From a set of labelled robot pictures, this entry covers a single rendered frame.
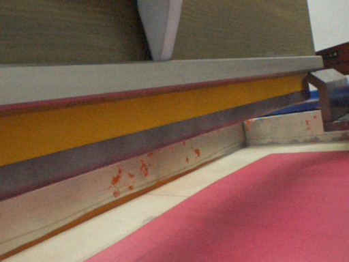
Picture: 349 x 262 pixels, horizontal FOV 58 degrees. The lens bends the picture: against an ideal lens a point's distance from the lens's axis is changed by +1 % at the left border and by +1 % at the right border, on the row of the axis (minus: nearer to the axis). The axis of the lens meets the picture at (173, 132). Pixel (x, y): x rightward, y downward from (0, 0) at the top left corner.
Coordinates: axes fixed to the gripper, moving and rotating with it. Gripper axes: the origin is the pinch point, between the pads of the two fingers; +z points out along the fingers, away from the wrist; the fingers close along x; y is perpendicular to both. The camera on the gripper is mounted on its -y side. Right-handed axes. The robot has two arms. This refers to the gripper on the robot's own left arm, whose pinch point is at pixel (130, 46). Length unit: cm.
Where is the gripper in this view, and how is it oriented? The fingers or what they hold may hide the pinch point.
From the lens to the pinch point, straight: 14.4
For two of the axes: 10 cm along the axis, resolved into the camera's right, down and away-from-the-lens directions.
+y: -6.5, 1.8, -7.4
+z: 1.9, 9.8, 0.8
